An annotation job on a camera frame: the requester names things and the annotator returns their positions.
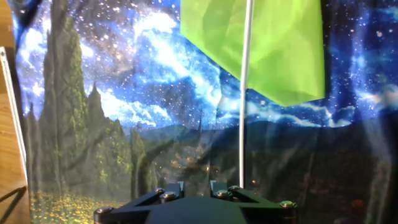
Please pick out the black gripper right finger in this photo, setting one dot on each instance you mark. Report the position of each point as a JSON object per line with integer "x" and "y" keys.
{"x": 270, "y": 214}

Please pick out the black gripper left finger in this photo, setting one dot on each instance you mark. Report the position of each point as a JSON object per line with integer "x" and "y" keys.
{"x": 124, "y": 214}

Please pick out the green flag white pole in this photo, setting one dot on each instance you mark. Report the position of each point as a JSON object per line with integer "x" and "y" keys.
{"x": 280, "y": 46}

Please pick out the wooden board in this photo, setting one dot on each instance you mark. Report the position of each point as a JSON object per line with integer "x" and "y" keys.
{"x": 9, "y": 155}

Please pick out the starry night landscape cloth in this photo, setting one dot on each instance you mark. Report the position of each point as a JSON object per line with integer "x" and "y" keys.
{"x": 124, "y": 77}

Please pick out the white bar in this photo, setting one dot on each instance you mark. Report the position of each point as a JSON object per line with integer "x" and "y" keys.
{"x": 12, "y": 109}

